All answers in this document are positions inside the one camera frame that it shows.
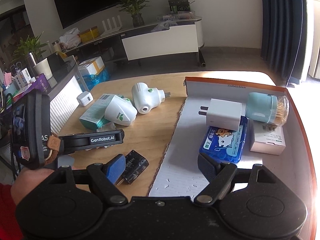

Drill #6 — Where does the blue plastic bag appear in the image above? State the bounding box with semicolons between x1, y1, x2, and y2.
83;68;110;90

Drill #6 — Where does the black framed display box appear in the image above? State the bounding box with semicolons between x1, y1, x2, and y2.
168;0;191;14

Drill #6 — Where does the white wifi router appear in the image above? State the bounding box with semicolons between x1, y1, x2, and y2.
100;15;123;37

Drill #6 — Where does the yellow box on stand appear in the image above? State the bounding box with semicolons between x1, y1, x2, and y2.
79;26;100;43

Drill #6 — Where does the orange white cardboard box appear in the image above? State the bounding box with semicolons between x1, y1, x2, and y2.
149;77;317;239

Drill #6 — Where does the white power adapter box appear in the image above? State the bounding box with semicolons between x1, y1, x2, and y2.
249;120;286;155

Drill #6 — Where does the cardboard parcel with yellow tape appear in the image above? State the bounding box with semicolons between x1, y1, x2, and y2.
78;56;105;76

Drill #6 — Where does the white plastic bag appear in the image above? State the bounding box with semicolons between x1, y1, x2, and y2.
59;28;81;49

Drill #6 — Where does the white medicine box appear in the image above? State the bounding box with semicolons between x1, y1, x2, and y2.
14;68;31;89

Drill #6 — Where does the small white cube charger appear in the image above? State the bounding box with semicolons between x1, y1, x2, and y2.
76;91;93;107

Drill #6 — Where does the potted bamboo on TV stand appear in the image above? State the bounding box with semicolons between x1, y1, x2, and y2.
117;0;150;27

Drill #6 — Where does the dark blue curtain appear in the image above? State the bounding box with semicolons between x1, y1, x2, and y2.
261;0;308;85

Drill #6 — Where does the white cup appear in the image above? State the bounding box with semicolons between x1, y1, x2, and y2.
33;58;53;80

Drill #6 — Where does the white cone mosquito repeller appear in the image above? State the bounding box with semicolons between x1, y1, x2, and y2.
104;95;138;126

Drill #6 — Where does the white plug-in mosquito heater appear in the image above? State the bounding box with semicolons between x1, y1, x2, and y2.
131;82;171;114

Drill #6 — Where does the purple storage tray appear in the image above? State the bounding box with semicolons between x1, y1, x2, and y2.
22;73;51;95

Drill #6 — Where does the green plant by table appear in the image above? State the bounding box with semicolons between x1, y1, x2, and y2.
12;34;47;63

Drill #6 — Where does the black UGREEN charger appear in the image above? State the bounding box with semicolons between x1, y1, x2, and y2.
116;150;149;185

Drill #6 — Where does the person's left hand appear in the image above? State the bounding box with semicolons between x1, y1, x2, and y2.
10;167;54;205

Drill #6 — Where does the white TV stand cabinet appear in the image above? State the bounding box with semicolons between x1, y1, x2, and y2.
66;16;205;66

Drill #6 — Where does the round dark-top ribbed table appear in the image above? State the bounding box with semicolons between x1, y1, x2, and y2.
46;56;88;134

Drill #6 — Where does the blue toothpick holder jar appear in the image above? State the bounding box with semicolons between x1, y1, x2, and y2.
246;92;290;126

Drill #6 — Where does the blue floss pick case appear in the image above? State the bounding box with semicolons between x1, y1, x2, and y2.
199;116;248;164

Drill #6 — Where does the teal green carton box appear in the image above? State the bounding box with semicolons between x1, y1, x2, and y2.
79;94;132;131

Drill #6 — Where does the white wall charger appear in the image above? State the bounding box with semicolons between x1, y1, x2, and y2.
198;99;242;131

